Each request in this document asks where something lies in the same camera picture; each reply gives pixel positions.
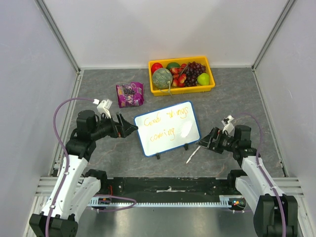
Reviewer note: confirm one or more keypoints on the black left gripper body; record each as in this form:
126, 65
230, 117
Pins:
118, 129

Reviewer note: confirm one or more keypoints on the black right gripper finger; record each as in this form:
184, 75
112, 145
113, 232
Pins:
205, 143
213, 134

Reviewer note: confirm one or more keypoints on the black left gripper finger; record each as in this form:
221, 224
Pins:
123, 123
127, 130

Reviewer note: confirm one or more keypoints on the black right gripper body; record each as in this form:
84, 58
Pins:
213, 139

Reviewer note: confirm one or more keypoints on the white marker with yellow cap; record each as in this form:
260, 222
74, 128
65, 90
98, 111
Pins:
191, 156

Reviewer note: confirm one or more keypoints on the blue framed whiteboard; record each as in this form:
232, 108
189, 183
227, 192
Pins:
167, 128

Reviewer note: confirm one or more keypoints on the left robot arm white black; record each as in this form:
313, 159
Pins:
61, 214

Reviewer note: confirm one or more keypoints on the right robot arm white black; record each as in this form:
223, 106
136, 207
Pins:
275, 213

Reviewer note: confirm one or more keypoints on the purple snack bag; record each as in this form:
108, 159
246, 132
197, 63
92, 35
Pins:
130, 94

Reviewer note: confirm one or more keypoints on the yellow plastic fruit bin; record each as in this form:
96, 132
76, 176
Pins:
182, 90

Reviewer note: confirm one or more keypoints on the green netted melon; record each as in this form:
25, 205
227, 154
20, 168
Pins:
162, 78

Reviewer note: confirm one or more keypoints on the green pear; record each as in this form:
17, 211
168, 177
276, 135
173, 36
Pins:
203, 79

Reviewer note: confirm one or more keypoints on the red apple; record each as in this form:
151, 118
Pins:
156, 66

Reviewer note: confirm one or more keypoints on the red cherry cluster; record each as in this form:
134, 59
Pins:
179, 76

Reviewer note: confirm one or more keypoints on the purple grape bunch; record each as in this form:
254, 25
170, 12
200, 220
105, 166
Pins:
192, 71

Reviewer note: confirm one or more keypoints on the dark green round fruit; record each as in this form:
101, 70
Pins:
172, 65

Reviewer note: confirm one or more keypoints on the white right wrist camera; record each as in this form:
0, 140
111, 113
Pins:
227, 123

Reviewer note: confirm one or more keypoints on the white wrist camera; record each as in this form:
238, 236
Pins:
227, 123
103, 107

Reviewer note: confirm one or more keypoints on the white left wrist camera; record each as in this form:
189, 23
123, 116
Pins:
103, 107

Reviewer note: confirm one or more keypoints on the white slotted cable duct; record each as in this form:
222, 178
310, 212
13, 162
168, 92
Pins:
107, 201

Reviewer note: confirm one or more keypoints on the left aluminium frame post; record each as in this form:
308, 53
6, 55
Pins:
57, 33

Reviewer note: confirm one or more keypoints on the aluminium frame post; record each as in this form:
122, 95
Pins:
273, 33
57, 33

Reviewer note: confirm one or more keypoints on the right aluminium frame post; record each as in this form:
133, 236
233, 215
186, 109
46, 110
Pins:
273, 33

